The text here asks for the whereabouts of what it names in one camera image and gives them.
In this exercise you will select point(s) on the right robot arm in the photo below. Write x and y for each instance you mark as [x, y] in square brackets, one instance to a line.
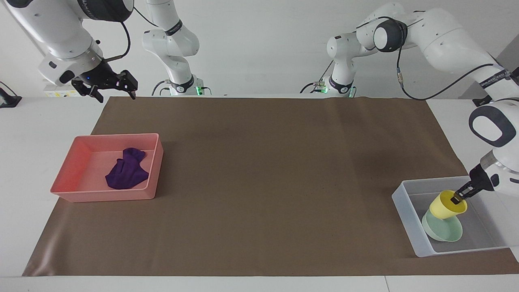
[56, 28]

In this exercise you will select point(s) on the light green plastic bowl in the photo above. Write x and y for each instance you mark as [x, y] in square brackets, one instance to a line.
[444, 232]

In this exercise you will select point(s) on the clear plastic bin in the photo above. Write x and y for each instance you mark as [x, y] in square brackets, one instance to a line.
[478, 233]

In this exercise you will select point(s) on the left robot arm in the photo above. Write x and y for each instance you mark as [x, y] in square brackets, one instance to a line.
[446, 36]

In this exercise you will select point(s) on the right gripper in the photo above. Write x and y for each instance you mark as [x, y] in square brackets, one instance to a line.
[102, 75]

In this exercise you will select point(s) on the pink plastic tray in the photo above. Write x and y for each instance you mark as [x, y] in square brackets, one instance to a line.
[89, 162]

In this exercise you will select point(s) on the yellow plastic cup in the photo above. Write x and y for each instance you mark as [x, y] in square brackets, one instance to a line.
[442, 209]

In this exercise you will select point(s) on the purple cloth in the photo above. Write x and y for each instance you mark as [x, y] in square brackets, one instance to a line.
[125, 174]

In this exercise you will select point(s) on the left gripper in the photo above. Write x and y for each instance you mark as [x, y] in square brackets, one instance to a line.
[479, 179]

